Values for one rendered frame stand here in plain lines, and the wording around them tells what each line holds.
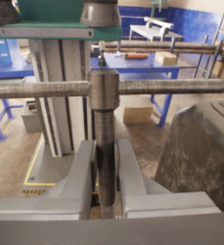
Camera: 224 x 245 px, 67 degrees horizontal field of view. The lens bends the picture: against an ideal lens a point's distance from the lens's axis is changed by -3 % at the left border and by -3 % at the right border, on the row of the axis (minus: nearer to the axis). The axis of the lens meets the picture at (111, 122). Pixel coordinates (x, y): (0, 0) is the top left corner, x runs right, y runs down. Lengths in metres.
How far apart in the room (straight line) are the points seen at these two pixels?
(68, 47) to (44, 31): 0.28
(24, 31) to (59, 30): 0.15
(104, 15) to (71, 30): 0.15
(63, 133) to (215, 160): 1.27
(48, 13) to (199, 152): 0.92
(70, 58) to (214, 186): 1.02
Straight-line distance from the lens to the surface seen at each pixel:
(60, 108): 1.31
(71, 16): 1.01
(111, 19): 0.84
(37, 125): 2.36
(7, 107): 2.74
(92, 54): 2.18
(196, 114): 0.31
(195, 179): 0.34
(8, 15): 0.96
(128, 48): 3.32
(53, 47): 1.15
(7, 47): 2.08
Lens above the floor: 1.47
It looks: 36 degrees down
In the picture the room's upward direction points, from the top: 3 degrees clockwise
